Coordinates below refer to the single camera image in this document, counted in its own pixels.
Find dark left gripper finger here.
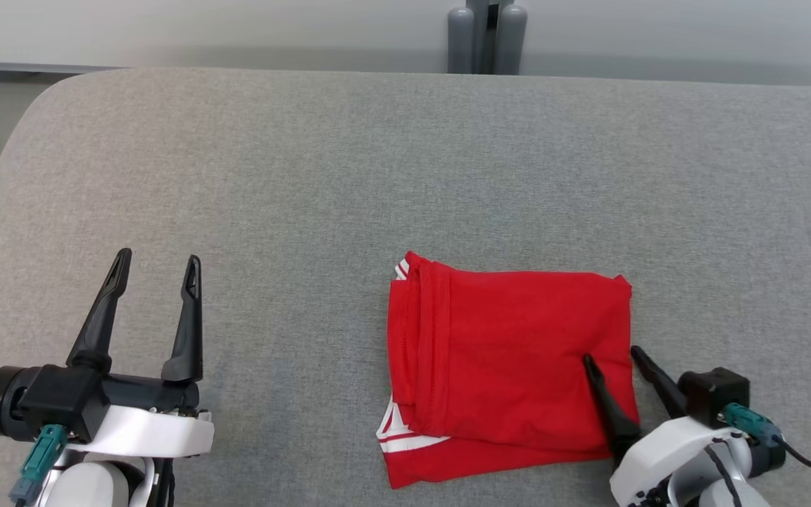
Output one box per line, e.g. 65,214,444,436
65,247,133,373
161,254,204,384

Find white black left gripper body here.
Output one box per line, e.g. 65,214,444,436
0,365,215,459

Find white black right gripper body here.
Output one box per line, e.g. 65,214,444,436
609,416,787,507

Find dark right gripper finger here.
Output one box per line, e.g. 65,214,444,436
630,344,689,420
582,353,643,463

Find red jersey with black number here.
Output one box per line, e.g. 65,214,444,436
376,251,641,489

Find grey baseboard strip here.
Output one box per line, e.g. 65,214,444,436
0,60,129,75

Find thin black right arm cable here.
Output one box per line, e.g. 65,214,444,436
702,443,738,507

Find teal right cable connector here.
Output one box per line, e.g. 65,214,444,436
720,402,786,446

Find teal cable connector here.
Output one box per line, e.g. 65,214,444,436
720,402,786,446
9,423,69,503

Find teal left cable connector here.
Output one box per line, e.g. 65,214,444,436
9,423,69,503

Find dark grey post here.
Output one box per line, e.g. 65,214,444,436
446,0,528,75

